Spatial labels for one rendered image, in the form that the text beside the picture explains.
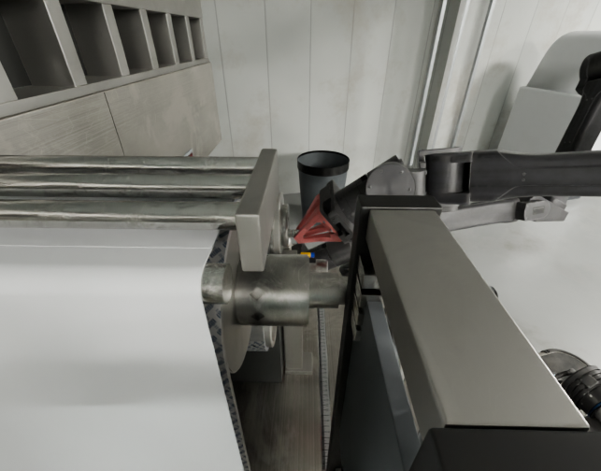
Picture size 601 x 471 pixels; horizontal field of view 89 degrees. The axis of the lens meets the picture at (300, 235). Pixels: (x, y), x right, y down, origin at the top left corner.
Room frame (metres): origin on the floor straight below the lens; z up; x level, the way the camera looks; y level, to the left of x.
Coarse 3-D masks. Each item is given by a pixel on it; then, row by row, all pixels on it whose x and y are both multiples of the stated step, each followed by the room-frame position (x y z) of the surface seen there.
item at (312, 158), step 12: (300, 156) 2.78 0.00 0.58; (312, 156) 2.88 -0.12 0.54; (324, 156) 2.90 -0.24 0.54; (336, 156) 2.85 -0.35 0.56; (300, 168) 2.56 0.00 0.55; (312, 168) 2.46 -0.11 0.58; (324, 168) 2.43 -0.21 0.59; (336, 168) 2.46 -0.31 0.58; (348, 168) 2.58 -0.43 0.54; (300, 180) 2.59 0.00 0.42; (312, 180) 2.47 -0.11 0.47; (324, 180) 2.44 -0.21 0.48; (336, 180) 2.47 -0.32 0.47; (300, 192) 2.63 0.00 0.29; (312, 192) 2.48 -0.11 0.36
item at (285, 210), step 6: (282, 210) 0.44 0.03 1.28; (288, 210) 0.46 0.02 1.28; (282, 216) 0.43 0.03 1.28; (288, 216) 0.46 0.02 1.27; (282, 222) 0.42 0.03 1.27; (288, 222) 0.45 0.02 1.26; (282, 228) 0.42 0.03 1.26; (288, 228) 0.45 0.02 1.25; (282, 234) 0.42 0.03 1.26; (282, 240) 0.42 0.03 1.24; (288, 240) 0.44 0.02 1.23
